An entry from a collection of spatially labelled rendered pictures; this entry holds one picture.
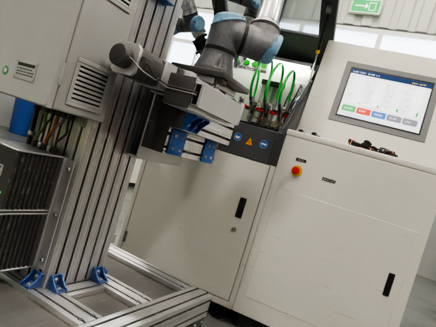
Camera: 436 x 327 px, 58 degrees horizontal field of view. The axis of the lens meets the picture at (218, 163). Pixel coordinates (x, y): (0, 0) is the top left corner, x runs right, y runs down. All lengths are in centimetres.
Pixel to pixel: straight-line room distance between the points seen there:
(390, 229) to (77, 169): 129
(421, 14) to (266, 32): 506
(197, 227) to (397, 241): 92
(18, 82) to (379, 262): 152
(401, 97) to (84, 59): 159
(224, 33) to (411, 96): 112
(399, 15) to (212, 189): 496
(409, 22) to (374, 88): 424
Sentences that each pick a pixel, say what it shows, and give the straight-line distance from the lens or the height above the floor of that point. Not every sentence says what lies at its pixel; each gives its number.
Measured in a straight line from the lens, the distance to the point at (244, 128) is 195.
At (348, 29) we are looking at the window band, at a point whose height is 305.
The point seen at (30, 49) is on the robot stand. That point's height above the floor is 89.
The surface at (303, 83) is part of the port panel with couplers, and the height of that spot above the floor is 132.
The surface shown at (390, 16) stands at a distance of 647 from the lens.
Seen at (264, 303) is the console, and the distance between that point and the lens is 197.
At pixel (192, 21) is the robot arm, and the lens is 197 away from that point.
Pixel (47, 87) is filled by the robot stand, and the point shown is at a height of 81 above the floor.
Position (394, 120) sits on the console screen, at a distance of 216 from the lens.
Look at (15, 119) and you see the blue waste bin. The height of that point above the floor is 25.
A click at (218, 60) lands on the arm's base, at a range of 143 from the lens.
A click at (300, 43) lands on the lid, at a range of 248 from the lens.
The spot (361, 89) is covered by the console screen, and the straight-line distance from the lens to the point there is 222.
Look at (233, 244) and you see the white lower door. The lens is 196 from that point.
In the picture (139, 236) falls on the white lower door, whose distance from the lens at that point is 216.
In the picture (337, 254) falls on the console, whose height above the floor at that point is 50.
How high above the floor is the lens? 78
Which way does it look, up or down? 2 degrees down
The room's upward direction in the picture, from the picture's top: 17 degrees clockwise
